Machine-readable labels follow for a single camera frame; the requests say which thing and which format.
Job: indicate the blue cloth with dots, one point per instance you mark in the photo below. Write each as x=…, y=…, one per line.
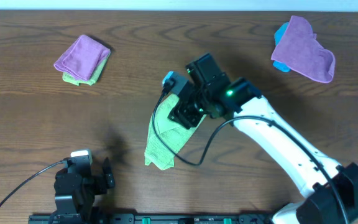
x=278, y=36

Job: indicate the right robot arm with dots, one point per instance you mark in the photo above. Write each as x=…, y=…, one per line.
x=329, y=190

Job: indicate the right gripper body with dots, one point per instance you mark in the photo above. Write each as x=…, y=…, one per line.
x=192, y=111

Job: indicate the light green microfiber cloth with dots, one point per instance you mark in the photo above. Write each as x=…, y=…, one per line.
x=171, y=133

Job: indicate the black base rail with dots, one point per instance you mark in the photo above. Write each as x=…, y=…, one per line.
x=128, y=218

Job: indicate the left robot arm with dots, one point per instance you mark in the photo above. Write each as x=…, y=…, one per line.
x=75, y=190

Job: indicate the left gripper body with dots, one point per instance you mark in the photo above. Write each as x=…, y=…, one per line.
x=96, y=182

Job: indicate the large purple cloth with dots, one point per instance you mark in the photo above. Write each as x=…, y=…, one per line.
x=302, y=53

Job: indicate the folded green cloth under purple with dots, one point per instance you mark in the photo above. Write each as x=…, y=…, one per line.
x=66, y=77

